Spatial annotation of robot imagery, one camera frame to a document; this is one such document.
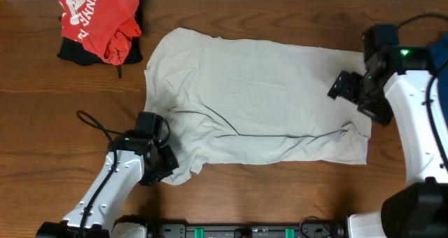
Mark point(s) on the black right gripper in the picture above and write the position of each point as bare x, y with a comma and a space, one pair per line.
344, 86

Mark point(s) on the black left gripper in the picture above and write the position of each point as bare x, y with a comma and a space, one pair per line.
172, 164

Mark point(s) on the beige t-shirt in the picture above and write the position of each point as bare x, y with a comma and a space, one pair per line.
252, 102

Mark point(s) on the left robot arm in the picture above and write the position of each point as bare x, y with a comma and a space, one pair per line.
128, 163

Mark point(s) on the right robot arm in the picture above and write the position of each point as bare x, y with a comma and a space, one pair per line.
399, 84

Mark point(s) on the blue t-shirt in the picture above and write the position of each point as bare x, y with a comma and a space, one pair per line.
439, 53

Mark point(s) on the black folded garment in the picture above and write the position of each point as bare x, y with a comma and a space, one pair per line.
75, 52

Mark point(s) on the red printed t-shirt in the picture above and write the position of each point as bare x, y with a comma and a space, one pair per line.
104, 28

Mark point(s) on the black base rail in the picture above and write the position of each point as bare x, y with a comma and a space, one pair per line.
310, 228

